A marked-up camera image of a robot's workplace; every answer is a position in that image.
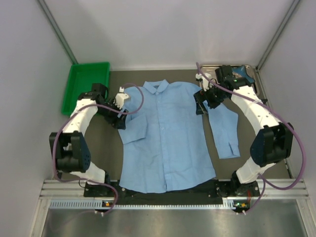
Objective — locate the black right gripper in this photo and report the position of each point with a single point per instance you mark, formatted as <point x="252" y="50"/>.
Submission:
<point x="202" y="101"/>

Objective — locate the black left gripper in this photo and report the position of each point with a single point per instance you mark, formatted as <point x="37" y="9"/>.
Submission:
<point x="118" y="118"/>

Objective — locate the light blue button shirt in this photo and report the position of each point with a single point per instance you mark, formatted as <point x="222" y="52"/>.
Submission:
<point x="164" y="145"/>

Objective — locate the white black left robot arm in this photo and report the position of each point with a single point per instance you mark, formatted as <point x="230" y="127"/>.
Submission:
<point x="69" y="147"/>

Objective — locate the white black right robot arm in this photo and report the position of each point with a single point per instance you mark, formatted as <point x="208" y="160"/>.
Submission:
<point x="273" y="141"/>

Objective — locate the silver metal tray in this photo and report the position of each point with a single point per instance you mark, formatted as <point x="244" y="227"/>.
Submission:
<point x="206" y="68"/>

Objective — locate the blue star-shaped dish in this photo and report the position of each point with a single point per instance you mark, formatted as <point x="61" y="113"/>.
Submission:
<point x="241" y="72"/>

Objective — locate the green plastic tray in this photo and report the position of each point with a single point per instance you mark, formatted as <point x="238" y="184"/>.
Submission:
<point x="80" y="79"/>

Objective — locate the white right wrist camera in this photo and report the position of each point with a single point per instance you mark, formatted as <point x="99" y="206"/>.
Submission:
<point x="203" y="82"/>

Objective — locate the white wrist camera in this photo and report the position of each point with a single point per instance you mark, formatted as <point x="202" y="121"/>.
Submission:
<point x="120" y="98"/>
<point x="203" y="82"/>

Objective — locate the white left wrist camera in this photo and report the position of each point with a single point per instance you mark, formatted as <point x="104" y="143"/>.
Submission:
<point x="120" y="98"/>

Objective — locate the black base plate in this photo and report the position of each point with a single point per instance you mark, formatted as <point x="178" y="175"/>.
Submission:
<point x="210" y="192"/>

